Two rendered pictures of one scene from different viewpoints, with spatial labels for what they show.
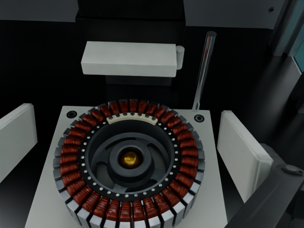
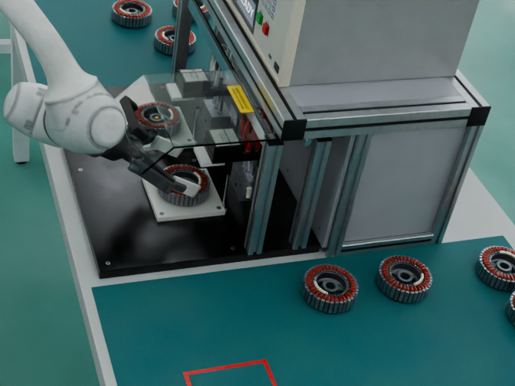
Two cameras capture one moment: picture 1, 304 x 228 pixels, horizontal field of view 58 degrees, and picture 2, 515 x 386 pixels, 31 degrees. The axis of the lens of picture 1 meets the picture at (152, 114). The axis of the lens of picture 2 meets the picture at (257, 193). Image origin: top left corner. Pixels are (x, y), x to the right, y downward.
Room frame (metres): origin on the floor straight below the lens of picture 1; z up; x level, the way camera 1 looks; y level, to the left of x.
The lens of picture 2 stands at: (-0.39, -1.47, 2.06)
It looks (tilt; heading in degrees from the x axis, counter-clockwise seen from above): 38 degrees down; 65
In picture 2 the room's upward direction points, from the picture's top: 11 degrees clockwise
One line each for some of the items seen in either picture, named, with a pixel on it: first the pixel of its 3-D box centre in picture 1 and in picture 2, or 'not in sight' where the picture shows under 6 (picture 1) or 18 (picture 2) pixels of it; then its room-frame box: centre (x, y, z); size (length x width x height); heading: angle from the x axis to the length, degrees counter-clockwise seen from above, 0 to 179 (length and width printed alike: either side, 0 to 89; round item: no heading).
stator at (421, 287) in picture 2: not in sight; (404, 278); (0.50, -0.31, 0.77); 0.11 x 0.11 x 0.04
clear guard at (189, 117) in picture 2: not in sight; (209, 117); (0.12, -0.07, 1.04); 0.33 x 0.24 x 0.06; 1
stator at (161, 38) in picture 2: not in sight; (175, 40); (0.26, 0.67, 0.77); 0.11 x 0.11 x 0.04
